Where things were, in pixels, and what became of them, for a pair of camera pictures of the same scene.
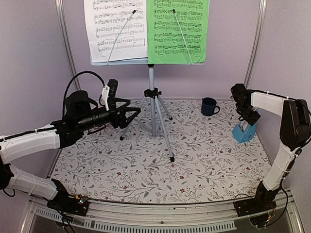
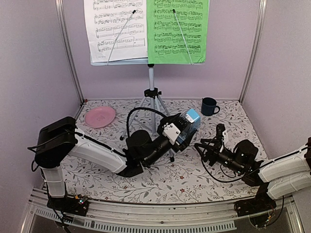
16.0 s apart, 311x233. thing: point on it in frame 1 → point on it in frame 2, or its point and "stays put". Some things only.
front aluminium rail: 152,217 stays put
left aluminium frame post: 61,11 stays put
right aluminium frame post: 260,27 stays put
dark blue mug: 208,106 stays put
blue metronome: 244,132 → 191,115
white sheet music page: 116,29 stays put
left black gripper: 121,121 → 179,147
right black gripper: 252,119 → 211,150
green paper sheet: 177,31 stays put
